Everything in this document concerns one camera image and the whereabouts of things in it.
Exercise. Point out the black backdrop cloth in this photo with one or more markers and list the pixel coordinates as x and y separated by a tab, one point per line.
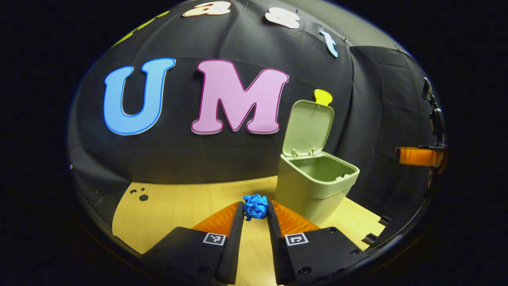
178	159

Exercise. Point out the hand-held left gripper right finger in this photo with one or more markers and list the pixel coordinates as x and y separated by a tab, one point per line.
274	246

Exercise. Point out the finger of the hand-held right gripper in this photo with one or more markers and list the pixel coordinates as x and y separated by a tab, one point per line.
418	156

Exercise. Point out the black table bracket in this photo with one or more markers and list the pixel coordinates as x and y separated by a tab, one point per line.
370	238
384	219

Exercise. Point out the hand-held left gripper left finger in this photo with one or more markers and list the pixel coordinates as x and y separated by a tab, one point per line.
236	246

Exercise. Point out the blue paper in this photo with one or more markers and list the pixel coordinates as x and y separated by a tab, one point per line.
255	206

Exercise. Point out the wooden desktop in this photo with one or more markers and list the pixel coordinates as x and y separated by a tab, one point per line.
178	210

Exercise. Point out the pale green desktop garbage bin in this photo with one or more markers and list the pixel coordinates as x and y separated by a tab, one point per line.
313	186

